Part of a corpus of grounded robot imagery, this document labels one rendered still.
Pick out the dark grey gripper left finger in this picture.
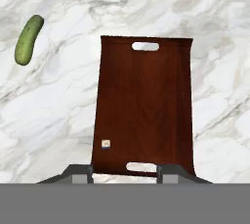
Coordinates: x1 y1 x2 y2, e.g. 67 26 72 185
36 163 95 185

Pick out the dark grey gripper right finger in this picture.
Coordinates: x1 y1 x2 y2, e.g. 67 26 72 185
156 164 213 185

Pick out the dark brown wooden tray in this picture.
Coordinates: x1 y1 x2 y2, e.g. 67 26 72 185
90 34 196 178

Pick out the green cucumber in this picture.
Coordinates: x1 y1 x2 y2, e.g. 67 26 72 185
14 14 45 67

